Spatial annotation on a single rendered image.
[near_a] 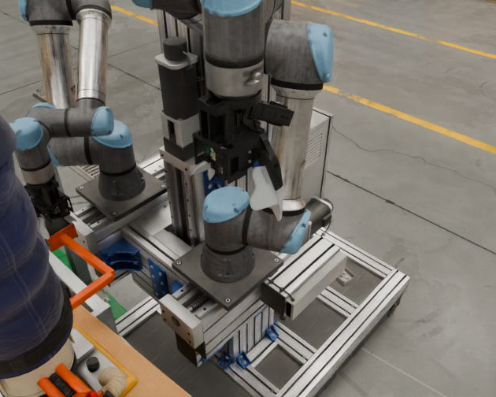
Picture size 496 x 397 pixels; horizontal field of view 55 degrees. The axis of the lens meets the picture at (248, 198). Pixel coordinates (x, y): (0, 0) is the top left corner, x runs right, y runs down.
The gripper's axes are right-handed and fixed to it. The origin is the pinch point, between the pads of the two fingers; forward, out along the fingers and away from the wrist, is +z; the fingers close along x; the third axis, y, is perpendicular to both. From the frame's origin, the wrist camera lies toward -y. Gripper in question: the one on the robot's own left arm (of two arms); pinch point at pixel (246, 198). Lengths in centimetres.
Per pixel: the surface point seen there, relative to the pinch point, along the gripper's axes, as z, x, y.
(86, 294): 44, -40, 15
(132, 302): 152, -112, -31
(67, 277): 93, -95, 1
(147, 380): 58, -18, 15
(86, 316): 58, -45, 15
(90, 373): 55, -28, 24
